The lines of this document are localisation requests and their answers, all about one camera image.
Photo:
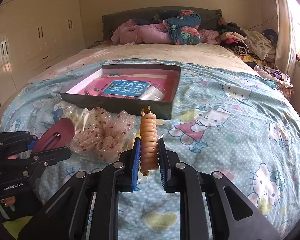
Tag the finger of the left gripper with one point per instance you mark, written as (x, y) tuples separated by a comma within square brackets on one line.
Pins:
[(17, 141), (40, 161)]

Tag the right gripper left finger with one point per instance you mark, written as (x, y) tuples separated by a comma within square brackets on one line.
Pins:
[(87, 205)]

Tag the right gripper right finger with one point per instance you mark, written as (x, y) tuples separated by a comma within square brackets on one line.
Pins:
[(210, 204)]

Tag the maroon hair clip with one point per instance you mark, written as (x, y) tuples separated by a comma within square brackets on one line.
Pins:
[(56, 136)]

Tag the sheer cherry print scrunchie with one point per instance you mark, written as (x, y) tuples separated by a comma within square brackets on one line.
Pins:
[(105, 136)]

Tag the small clear plastic bag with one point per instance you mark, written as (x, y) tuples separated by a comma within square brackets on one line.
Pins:
[(153, 93)]

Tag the cream claw hair clip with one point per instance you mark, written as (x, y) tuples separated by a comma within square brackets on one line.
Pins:
[(78, 116)]

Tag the person's left hand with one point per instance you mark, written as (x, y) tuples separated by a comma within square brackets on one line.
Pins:
[(8, 201)]

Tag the hello kitty blue blanket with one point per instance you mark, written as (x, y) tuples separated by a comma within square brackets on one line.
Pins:
[(237, 123)]

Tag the dark shallow cardboard box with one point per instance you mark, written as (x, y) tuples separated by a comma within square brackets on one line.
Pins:
[(163, 109)]

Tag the pink blue children's book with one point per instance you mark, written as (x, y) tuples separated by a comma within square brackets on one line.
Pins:
[(129, 86)]

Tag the beige bed sheet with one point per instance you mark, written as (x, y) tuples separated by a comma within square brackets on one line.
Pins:
[(202, 54)]

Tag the cream wardrobe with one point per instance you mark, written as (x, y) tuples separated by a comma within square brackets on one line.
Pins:
[(34, 36)]

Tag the pink quilt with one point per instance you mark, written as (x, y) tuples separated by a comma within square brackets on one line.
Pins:
[(130, 32)]

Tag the pile of clothes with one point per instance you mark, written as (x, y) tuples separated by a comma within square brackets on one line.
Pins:
[(257, 50)]

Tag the beige curtain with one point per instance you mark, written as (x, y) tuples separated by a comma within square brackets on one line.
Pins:
[(286, 49)]

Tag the dark floral quilt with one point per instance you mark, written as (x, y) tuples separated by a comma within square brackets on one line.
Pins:
[(174, 19)]

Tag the dark green headboard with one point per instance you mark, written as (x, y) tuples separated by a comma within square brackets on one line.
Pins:
[(209, 18)]

